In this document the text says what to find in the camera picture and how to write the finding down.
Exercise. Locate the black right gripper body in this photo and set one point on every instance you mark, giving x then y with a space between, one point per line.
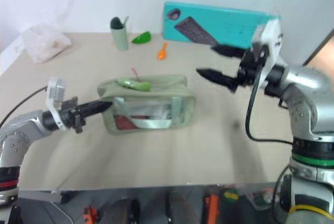
250 73

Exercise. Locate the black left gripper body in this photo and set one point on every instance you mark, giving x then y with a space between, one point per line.
70 114

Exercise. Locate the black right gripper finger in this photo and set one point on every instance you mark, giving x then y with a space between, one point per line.
219 77
227 50

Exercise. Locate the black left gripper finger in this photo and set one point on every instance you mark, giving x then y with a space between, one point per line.
96 110
97 104

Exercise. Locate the green pouch with clear window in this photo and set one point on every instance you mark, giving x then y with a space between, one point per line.
159 88

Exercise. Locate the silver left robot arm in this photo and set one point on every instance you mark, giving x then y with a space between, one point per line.
23 124

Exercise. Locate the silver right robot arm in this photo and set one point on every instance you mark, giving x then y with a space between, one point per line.
305 88

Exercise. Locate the red item inside pouch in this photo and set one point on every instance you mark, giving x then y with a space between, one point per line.
123 123

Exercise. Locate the teal keyboard box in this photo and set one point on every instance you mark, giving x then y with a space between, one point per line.
208 16

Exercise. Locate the orange carrot toy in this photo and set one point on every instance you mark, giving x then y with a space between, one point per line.
162 53

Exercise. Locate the grey-green cup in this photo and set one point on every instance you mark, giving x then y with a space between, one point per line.
120 38

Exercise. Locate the white plastic bag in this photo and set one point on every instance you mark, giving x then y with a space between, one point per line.
44 41

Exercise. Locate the green plastic scoop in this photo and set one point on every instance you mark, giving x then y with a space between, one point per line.
142 38

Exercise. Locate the dark green avocado-shaped item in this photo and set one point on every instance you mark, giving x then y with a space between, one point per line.
116 23

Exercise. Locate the orange tool under table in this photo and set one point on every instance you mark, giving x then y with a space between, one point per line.
212 208
90 214

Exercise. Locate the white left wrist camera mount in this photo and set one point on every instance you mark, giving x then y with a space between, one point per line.
56 88

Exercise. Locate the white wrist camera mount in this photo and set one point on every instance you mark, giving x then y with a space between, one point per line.
56 88
271 41

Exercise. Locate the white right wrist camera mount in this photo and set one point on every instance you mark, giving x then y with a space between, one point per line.
271 41

